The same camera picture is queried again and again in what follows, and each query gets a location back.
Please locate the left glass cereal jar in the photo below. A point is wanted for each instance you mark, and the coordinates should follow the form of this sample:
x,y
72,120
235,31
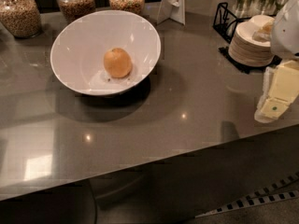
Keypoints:
x,y
20,17

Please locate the black wire rack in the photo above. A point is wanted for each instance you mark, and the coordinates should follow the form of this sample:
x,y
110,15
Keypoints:
x,y
224,24

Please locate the middle drinking glass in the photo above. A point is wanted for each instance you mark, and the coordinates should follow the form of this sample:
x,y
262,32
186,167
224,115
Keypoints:
x,y
265,6

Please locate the right drinking glass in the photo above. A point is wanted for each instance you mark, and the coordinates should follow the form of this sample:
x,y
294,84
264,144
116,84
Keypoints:
x,y
280,4

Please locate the middle glass cereal jar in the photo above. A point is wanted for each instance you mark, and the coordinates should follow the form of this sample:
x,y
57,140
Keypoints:
x,y
74,9

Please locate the drinking glass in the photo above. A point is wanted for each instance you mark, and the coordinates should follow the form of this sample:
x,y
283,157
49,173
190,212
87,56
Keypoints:
x,y
241,7
265,6
280,4

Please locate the stack of white plates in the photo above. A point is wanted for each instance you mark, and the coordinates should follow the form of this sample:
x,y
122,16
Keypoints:
x,y
245,50

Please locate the orange fruit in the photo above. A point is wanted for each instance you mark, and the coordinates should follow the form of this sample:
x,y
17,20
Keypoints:
x,y
117,62

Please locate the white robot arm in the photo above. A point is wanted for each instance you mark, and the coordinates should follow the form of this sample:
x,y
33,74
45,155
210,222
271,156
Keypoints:
x,y
285,32

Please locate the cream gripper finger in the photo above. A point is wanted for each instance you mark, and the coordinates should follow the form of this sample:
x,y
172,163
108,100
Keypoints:
x,y
280,89

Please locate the large white bowl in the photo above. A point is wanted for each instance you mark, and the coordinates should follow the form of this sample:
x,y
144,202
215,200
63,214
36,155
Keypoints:
x,y
77,54

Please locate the left drinking glass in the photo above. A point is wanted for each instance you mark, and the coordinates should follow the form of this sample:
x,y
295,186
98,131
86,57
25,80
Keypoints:
x,y
241,7

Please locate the white folded card stand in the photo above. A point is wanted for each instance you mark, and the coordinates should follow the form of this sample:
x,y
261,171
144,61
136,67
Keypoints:
x,y
171,9

